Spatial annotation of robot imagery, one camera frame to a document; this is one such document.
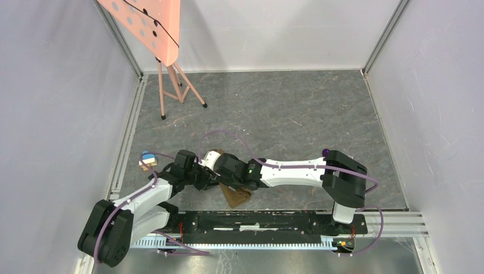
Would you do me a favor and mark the brown cloth napkin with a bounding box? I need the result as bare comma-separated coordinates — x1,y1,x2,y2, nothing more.
213,171,252,208

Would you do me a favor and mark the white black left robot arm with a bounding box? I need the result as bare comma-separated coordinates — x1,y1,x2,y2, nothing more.
77,150,216,267

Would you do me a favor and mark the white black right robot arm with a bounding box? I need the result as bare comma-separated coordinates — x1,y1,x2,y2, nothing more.
203,150,368,233

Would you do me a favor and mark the blue white wooden block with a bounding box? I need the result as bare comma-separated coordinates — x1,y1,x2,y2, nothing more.
139,151,158,171

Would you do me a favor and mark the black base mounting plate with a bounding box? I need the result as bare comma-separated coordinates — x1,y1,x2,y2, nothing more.
161,210,368,244

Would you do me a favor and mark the pink music stand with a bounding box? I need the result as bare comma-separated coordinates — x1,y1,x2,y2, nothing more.
98,0,208,120

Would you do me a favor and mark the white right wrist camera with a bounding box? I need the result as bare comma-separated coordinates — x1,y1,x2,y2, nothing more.
200,149,224,171

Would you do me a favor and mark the aluminium frame rail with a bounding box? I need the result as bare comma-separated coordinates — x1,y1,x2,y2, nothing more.
95,2,146,200

